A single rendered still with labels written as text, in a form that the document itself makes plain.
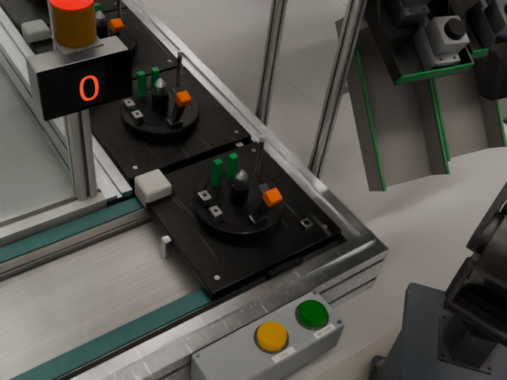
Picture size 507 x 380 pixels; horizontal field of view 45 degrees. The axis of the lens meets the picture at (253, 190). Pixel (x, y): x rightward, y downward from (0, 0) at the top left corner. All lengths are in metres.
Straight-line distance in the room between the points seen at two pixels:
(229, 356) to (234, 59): 0.84
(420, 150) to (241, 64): 0.56
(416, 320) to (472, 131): 0.48
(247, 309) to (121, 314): 0.18
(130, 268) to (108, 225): 0.08
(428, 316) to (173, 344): 0.33
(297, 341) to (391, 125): 0.41
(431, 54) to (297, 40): 0.71
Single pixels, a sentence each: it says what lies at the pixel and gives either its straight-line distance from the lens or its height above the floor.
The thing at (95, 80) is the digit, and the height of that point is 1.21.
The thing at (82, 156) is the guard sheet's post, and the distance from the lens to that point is 0.95.
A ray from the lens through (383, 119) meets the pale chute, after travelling 1.05.
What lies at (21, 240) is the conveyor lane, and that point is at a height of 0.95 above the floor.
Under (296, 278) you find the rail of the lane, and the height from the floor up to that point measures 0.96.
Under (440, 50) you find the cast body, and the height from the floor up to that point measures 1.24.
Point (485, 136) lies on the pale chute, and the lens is 1.20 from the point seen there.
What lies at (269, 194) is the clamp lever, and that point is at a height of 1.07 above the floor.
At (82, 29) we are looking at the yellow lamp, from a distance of 0.77.
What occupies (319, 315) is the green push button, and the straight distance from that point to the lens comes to 0.87.
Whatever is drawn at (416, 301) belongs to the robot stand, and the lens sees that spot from 0.81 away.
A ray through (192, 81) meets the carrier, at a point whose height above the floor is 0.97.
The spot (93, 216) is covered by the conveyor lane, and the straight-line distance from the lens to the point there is 0.99.
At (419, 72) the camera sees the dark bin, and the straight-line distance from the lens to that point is 0.92.
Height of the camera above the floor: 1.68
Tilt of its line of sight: 45 degrees down
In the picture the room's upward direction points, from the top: 9 degrees clockwise
